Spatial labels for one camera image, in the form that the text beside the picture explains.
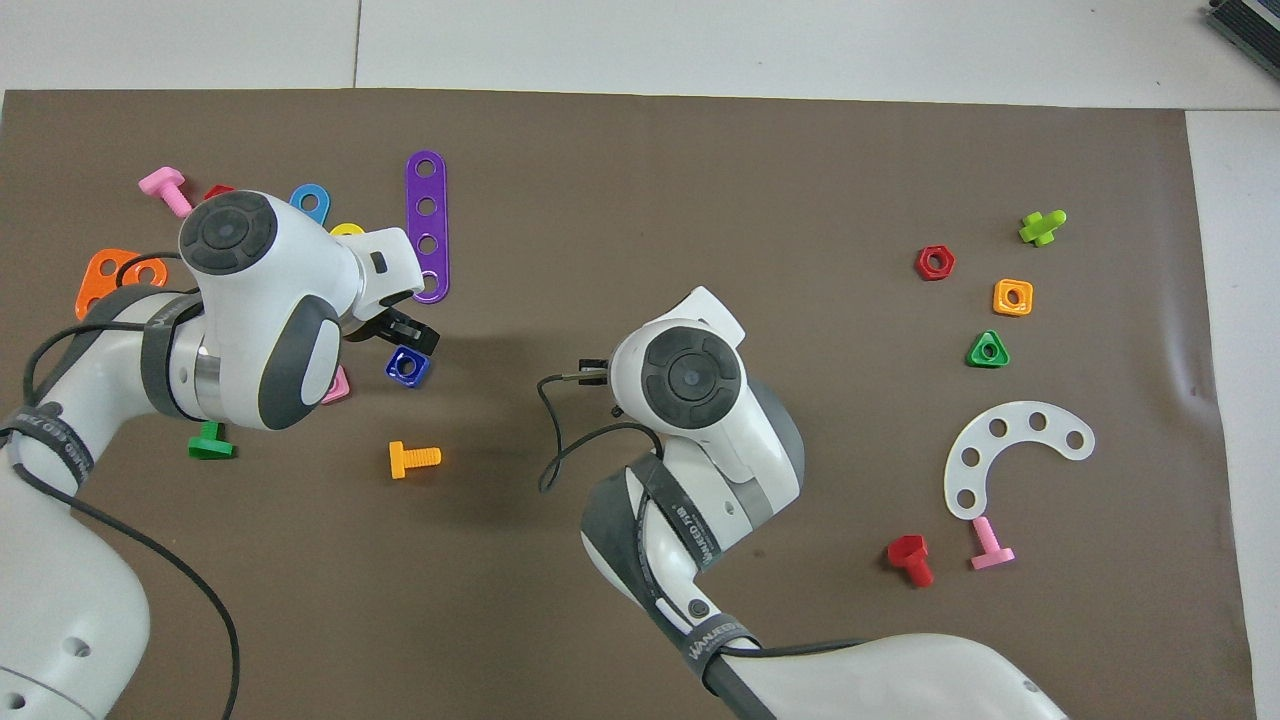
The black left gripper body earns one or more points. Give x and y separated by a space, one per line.
372 330

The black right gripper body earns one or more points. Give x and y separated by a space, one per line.
595 368

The blue square nut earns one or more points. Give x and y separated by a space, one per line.
394 368

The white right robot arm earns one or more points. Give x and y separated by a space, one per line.
700 400

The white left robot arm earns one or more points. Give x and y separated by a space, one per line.
250 330

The pink square nut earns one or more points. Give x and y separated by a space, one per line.
338 388

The orange plastic screw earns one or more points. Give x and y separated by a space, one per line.
412 459

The dark green plastic screw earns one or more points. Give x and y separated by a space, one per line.
210 445

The red hexagon nut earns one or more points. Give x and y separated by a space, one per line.
218 190
922 263

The pink plastic screw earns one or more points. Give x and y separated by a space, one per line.
990 545
165 187

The red plastic screw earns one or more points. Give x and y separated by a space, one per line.
910 555

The green triangle nut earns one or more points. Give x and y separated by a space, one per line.
975 357

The orange square nut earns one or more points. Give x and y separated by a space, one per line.
999 298

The lime green plastic screw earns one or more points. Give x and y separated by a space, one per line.
1040 228

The yellow three-hole plate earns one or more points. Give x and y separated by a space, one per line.
347 229

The purple four-hole plate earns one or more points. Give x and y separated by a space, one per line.
426 190

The blue two-hole plate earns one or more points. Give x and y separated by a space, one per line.
298 200

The brown table mat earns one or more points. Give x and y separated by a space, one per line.
700 200

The orange heart-shaped plate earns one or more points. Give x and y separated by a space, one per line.
95 295

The white curved perforated plate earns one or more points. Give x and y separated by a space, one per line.
960 470

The dark ribbed device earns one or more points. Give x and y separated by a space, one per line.
1250 25

